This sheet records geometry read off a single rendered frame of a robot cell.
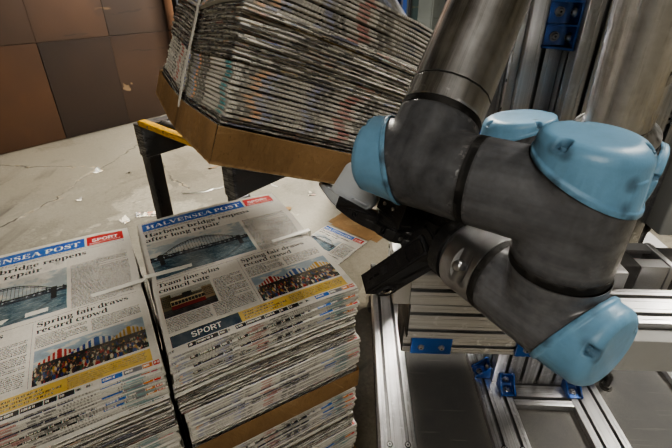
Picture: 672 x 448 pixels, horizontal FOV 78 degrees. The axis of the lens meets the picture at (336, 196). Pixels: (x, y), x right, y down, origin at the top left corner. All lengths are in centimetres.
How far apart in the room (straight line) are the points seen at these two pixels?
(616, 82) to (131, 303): 72
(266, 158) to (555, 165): 30
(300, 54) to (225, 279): 37
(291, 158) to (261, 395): 38
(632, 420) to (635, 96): 101
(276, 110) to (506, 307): 31
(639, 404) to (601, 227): 123
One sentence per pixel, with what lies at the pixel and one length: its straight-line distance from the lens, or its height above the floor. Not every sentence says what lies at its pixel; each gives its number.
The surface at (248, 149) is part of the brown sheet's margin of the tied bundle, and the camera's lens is 47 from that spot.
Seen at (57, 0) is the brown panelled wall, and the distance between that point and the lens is 429.
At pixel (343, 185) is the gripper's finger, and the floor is 102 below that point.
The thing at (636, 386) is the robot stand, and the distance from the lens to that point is 157.
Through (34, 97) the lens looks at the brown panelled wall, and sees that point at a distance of 427.
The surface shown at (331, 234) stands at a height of 1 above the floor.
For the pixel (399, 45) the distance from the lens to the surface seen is 56.
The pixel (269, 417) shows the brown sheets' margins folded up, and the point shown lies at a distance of 75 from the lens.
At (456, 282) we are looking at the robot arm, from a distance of 41.
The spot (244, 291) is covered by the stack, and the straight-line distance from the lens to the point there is 66.
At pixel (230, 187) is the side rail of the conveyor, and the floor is 72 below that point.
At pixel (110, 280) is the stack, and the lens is 76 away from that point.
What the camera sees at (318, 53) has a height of 118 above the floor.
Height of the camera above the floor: 125
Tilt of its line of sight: 28 degrees down
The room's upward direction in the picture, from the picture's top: straight up
